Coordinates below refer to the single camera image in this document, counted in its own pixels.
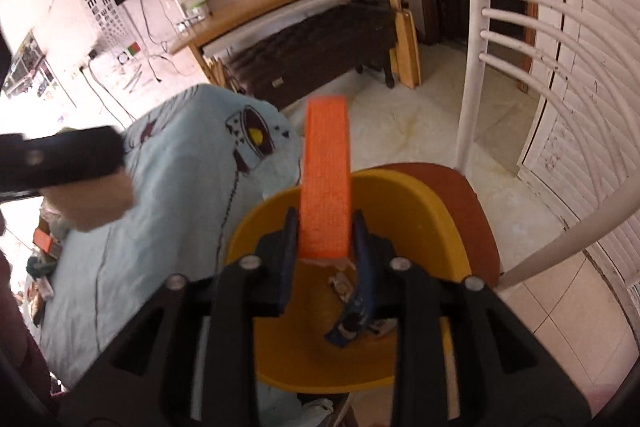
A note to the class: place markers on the dark brown tufted bench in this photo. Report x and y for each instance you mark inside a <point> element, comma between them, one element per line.
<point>310,47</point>

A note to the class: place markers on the blue wrapper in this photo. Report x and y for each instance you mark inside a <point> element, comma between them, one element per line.
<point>345,329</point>

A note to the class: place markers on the person's dark red clothing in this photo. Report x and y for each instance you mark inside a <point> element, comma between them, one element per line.
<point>15,332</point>

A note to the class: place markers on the white louvered door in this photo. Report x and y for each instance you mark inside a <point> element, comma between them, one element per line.
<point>600,32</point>

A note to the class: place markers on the small white wrapper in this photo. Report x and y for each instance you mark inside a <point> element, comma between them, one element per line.
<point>342,287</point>

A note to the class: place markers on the person's left hand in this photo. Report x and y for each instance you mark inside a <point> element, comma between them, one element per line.
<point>95,202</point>

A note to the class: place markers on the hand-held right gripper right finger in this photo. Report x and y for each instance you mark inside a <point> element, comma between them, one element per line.
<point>362,262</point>

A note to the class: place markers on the small colour card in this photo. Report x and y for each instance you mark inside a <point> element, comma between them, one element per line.
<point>131,51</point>

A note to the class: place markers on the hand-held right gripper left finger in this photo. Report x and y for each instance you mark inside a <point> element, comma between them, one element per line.
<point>290,252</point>

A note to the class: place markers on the white drying rack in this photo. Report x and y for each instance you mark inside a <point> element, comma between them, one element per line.
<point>472,57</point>

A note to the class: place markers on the yellow plastic bowl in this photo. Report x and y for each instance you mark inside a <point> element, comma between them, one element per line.
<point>400,207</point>

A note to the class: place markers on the eye chart poster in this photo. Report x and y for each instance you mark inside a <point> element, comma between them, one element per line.
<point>102,12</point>

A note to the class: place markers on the light blue printed blanket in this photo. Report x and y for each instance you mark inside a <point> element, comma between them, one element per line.
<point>175,207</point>

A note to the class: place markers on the photo wall poster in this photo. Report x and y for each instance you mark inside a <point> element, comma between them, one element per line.
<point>25,67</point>

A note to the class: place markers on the orange box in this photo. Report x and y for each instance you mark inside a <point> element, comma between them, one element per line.
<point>325,177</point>

